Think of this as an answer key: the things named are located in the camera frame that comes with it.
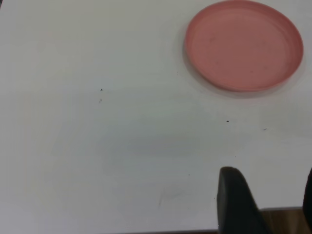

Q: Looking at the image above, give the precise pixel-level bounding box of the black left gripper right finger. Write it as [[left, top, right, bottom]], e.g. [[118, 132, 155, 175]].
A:
[[302, 167, 312, 224]]

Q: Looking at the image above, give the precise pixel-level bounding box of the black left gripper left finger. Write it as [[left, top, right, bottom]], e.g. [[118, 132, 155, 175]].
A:
[[216, 166, 272, 234]]

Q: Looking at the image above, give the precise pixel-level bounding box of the pink round plate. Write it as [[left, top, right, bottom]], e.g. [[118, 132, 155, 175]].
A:
[[184, 0, 304, 93]]

